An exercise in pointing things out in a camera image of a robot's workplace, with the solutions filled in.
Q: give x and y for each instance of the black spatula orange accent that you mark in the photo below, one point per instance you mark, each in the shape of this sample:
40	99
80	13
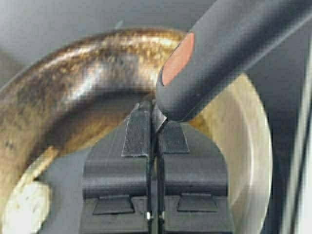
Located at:
227	40

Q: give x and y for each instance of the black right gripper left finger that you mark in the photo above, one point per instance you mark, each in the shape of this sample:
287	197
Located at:
116	180

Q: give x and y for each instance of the raw grey shrimp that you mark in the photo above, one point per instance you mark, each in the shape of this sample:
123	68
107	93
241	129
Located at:
27	208

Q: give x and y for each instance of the steel frying pan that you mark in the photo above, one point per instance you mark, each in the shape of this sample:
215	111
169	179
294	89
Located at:
74	96

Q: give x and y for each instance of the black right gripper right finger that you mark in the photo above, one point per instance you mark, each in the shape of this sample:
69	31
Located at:
192	183

